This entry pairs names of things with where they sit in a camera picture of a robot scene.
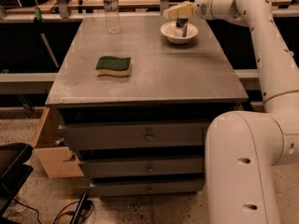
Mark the middle grey drawer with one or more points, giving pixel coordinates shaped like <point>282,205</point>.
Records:
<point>139,167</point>

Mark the light wooden box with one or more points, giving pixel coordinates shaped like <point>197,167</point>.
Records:
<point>56,158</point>

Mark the black power strip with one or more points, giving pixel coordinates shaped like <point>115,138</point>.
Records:
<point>79,209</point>

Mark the grey drawer cabinet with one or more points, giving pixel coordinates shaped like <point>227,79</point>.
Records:
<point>168,83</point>

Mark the white paper bowl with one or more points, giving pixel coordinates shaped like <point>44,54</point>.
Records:
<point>168,30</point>

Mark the clear plastic water bottle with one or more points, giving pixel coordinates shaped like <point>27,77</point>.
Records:
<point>113,23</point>

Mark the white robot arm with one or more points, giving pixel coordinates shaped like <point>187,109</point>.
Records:
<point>241,146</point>

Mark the green yellow sponge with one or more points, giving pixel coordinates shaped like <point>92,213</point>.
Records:
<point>113,66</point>

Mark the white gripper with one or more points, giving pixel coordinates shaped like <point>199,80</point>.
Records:
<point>204,7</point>

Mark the black chair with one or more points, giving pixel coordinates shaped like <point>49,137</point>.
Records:
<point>13,173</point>

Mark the bottom grey drawer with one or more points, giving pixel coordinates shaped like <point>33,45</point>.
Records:
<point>147,188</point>

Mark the grey drawer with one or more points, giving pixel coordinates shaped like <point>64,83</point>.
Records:
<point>139,167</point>
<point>92,136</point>
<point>147,188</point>

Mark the redbull can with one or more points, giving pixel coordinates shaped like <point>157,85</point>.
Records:
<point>181,27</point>

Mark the top grey drawer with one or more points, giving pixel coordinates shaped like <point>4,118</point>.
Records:
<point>92,136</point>

